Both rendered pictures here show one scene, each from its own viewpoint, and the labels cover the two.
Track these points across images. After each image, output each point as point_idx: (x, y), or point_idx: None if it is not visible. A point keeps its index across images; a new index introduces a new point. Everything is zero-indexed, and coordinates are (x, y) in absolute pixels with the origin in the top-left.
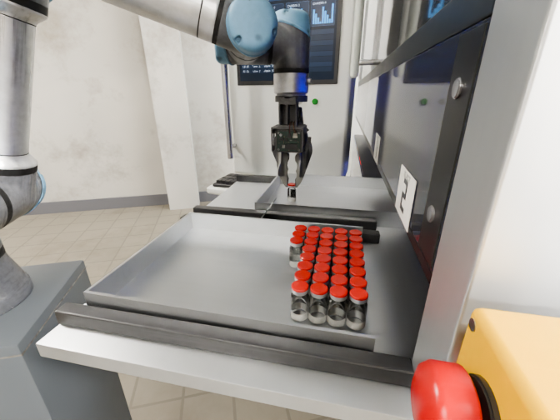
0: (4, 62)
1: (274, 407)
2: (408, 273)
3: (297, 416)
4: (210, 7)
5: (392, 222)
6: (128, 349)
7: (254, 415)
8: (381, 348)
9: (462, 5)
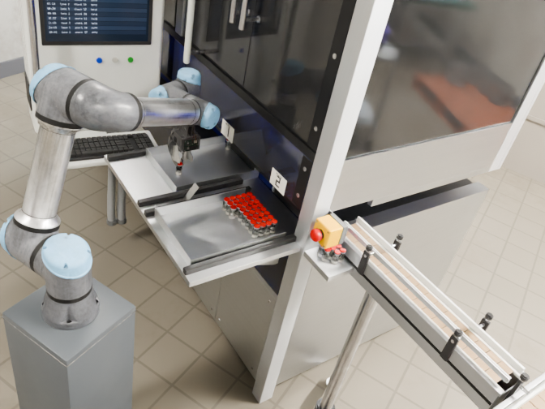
0: (69, 159)
1: (147, 328)
2: (272, 204)
3: (166, 324)
4: (197, 116)
5: (247, 176)
6: (221, 269)
7: (136, 341)
8: None
9: (303, 148)
